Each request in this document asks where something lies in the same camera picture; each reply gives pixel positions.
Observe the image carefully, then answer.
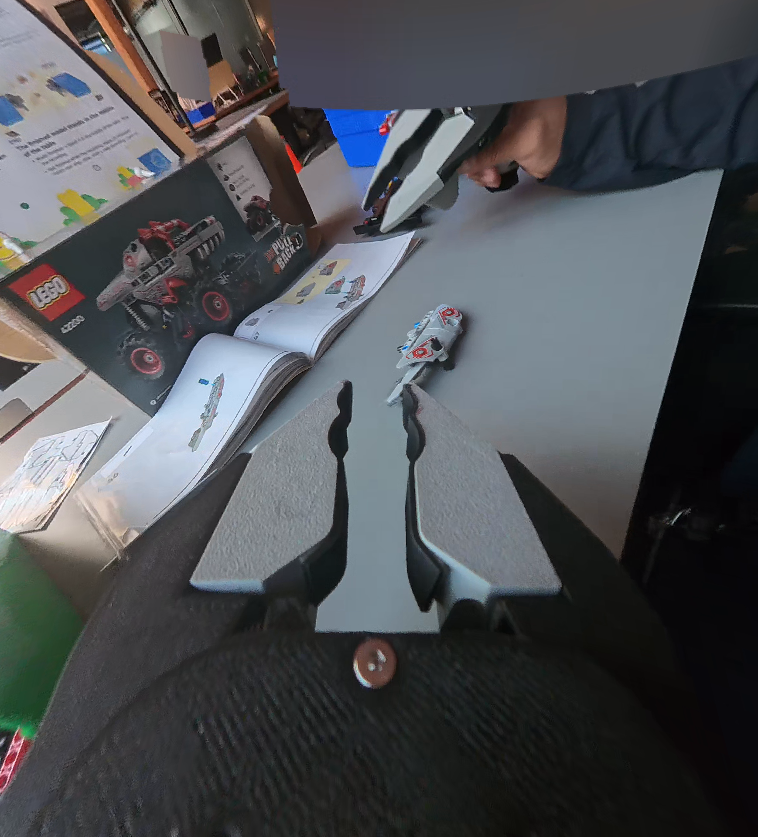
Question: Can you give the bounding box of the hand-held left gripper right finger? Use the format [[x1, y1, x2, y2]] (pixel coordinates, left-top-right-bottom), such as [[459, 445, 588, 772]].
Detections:
[[400, 384, 563, 613]]

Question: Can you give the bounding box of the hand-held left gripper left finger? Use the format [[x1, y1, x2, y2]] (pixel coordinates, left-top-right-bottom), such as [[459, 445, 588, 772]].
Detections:
[[188, 381, 355, 608]]

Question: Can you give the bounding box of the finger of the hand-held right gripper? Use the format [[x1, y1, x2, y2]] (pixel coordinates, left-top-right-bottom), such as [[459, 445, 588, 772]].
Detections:
[[378, 108, 478, 234], [361, 109, 444, 213]]

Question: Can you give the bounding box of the black lego chassis assembly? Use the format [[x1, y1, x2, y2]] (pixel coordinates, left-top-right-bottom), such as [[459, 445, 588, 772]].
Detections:
[[353, 177, 429, 238]]

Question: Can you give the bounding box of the grey lego side panel assembly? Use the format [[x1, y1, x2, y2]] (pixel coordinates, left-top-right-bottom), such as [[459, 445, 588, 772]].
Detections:
[[387, 303, 465, 406]]

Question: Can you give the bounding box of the person's right forearm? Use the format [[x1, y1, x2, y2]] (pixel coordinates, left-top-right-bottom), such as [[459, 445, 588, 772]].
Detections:
[[543, 49, 758, 194]]

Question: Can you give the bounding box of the open lego instruction booklet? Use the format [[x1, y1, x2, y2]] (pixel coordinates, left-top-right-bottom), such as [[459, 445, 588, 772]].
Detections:
[[77, 230, 424, 570]]

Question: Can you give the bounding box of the lego sticker sheet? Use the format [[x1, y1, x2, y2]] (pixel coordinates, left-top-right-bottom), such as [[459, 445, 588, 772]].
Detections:
[[0, 418, 113, 534]]

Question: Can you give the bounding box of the black lego set box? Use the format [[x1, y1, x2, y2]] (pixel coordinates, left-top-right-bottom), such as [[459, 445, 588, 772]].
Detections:
[[0, 134, 324, 416]]

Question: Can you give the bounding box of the person's right hand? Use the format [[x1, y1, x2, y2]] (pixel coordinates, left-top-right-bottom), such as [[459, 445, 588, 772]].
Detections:
[[458, 97, 570, 191]]

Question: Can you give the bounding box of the blue plastic bin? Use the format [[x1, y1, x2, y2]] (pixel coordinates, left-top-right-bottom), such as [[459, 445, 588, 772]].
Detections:
[[323, 108, 393, 167]]

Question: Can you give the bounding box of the brown cardboard box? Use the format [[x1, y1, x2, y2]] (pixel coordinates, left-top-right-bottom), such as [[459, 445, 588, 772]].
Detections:
[[245, 116, 320, 257]]

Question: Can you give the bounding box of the white printed instruction board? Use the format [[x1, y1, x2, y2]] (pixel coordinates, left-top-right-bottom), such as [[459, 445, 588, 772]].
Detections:
[[0, 0, 184, 289]]

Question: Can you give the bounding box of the wooden shelf frame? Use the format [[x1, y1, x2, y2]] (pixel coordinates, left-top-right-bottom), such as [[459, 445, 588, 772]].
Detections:
[[85, 0, 200, 161]]

